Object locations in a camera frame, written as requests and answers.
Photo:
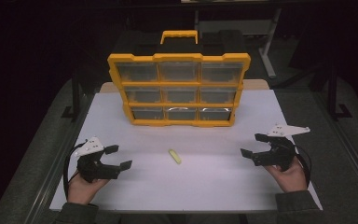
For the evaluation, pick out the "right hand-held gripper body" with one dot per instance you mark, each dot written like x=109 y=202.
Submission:
x=279 y=155

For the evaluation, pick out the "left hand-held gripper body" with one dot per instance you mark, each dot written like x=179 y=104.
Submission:
x=94 y=169

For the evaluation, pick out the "small yellow-green bar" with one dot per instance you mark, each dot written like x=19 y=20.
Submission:
x=175 y=156

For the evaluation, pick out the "clear plastic drawer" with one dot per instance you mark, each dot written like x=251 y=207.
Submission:
x=222 y=72

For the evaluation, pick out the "yellow and black organizer case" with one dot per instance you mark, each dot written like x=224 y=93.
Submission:
x=180 y=57

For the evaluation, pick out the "person's left hand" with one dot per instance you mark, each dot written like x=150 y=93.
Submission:
x=80 y=189

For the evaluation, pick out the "person's right hand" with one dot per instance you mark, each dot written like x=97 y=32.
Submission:
x=289 y=180

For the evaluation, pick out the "grid of clear drawers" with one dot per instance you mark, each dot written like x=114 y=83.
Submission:
x=138 y=71

